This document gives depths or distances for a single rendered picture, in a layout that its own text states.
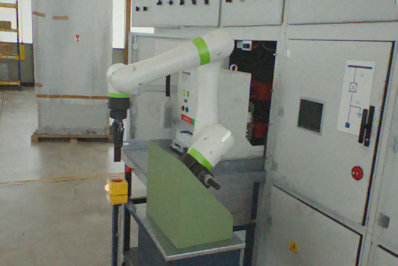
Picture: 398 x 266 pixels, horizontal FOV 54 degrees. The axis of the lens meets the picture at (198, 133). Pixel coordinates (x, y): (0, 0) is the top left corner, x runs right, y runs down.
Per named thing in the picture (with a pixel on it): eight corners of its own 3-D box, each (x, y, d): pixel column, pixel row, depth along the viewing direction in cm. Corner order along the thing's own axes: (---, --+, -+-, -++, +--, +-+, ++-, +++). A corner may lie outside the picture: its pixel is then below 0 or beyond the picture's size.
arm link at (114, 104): (104, 94, 171) (108, 97, 163) (130, 94, 176) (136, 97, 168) (104, 108, 173) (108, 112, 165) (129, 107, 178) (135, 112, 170)
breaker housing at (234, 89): (208, 161, 212) (214, 71, 201) (174, 140, 255) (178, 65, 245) (284, 156, 233) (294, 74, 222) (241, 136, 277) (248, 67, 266)
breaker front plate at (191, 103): (206, 161, 212) (212, 72, 201) (173, 140, 254) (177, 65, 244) (208, 161, 212) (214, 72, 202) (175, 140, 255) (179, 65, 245)
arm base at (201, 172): (220, 202, 152) (231, 190, 153) (200, 180, 143) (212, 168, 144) (187, 176, 173) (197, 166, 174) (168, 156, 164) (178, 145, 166)
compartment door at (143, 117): (126, 139, 278) (129, 31, 262) (214, 142, 285) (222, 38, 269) (126, 141, 272) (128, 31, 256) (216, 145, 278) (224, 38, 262)
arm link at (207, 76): (214, 153, 190) (218, 43, 190) (225, 155, 174) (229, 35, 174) (188, 153, 186) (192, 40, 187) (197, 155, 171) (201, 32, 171)
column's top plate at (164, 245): (245, 247, 159) (246, 243, 159) (166, 262, 145) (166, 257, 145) (200, 205, 199) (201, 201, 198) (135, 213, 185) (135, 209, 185)
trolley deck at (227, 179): (151, 193, 195) (151, 181, 193) (120, 158, 249) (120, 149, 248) (265, 181, 223) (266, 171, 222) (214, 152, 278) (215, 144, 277)
